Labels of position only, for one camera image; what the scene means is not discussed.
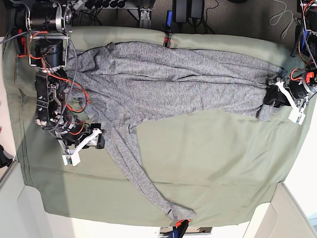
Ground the orange-black clamp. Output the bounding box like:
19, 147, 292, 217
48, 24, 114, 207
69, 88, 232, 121
168, 219, 191, 238
163, 10, 172, 49
12, 28, 29, 58

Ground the top left orange-black clamp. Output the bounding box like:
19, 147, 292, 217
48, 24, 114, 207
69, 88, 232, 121
12, 28, 29, 58

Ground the top centre orange-black clamp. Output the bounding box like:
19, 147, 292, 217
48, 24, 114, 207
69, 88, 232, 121
163, 10, 172, 49

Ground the grey heathered long-sleeve shirt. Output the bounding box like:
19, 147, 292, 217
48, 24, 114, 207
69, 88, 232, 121
66, 42, 287, 220

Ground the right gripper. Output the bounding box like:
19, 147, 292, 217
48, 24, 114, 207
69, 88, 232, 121
78, 123, 106, 149

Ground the black power adapter right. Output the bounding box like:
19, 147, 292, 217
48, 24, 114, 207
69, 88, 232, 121
189, 0, 205, 19

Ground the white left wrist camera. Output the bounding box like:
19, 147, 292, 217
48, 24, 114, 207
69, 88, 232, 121
273, 81, 306, 125

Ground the black power adapter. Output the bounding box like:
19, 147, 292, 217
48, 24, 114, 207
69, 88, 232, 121
172, 0, 188, 23
189, 0, 205, 19

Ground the green table cloth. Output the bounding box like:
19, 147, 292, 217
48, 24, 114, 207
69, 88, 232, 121
2, 26, 313, 228

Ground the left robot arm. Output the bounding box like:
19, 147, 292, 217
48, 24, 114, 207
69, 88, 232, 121
264, 0, 317, 112

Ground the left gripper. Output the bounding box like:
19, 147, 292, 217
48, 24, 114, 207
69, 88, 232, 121
263, 77, 291, 108

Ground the bottom orange-black clamp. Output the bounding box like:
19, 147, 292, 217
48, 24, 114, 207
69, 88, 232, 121
168, 219, 191, 238

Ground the grey metal table bracket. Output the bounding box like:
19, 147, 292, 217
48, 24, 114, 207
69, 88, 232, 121
139, 8, 152, 29

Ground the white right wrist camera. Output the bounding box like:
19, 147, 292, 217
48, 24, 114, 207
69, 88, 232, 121
61, 128, 103, 167

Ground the white power strip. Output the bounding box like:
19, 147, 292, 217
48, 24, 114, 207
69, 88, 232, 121
67, 0, 86, 10

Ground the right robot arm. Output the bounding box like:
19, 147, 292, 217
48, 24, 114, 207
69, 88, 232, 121
12, 0, 105, 149

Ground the black power adapter left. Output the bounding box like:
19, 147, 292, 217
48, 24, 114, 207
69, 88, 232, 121
172, 0, 188, 23

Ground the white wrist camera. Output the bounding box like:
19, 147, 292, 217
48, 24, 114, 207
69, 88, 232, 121
273, 81, 306, 125
61, 128, 103, 167

